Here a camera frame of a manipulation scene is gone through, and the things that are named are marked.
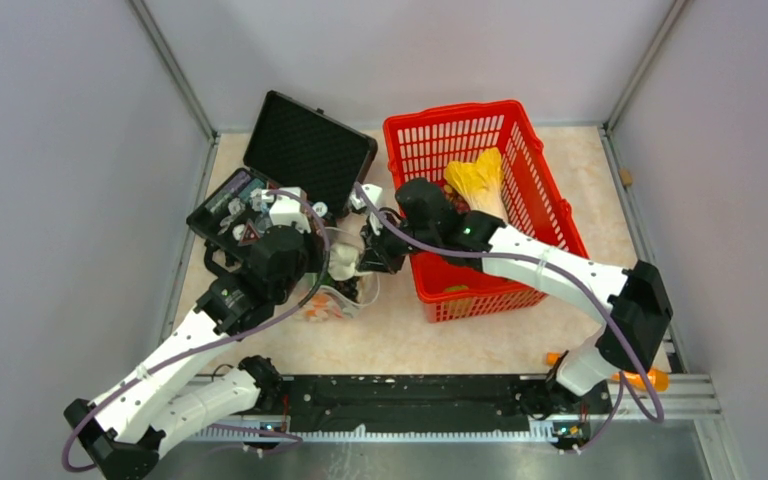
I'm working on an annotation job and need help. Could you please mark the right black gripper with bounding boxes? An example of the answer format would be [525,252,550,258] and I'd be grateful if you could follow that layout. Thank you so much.
[358,210,438,277]

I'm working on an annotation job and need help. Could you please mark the white mushroom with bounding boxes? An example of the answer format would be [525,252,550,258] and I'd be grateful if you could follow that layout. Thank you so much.
[328,243,364,281]

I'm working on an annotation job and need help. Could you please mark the black grape bunch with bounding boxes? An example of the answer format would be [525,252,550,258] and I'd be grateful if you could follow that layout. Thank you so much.
[334,277,360,302]

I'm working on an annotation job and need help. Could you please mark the clear zip top bag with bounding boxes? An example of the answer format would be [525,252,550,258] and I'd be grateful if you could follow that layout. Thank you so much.
[293,227,380,322]

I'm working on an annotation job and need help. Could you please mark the orange fruit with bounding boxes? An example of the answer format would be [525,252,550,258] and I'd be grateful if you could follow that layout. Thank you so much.
[301,293,346,323]

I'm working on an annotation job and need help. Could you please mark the napa cabbage toy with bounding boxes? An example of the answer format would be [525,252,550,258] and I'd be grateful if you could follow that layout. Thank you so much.
[443,147,508,223]

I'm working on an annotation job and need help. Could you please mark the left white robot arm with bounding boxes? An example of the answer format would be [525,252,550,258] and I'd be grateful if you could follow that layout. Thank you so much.
[61,226,331,479]

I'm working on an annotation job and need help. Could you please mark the green lime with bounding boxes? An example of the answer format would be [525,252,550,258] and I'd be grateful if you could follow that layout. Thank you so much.
[443,285,470,295]

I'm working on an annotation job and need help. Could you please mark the purple grape bunch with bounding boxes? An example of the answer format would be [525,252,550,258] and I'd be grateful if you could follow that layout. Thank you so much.
[443,184,470,213]

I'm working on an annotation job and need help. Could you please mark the black poker chip case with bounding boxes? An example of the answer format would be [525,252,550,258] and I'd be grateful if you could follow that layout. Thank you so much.
[186,90,378,262]

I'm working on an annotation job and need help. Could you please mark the red plastic basket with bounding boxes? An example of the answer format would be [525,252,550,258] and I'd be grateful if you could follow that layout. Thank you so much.
[382,99,591,325]

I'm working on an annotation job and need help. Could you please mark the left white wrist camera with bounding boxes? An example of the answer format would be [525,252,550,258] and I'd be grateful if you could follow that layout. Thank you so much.
[259,187,311,234]

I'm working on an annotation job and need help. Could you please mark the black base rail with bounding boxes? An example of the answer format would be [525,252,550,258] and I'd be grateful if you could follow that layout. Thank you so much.
[243,374,612,441]

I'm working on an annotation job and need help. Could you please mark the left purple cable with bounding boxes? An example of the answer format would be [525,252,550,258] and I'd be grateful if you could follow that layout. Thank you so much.
[60,188,332,474]

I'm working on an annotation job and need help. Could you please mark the purple cable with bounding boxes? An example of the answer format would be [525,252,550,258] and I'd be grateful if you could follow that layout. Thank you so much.
[354,182,665,455]
[60,188,332,474]

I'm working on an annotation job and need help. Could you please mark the orange handled tool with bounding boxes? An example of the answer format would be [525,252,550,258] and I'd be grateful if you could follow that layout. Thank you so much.
[545,352,670,392]

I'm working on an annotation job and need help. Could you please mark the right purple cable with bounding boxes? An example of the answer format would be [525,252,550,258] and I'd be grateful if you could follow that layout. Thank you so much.
[354,182,665,455]

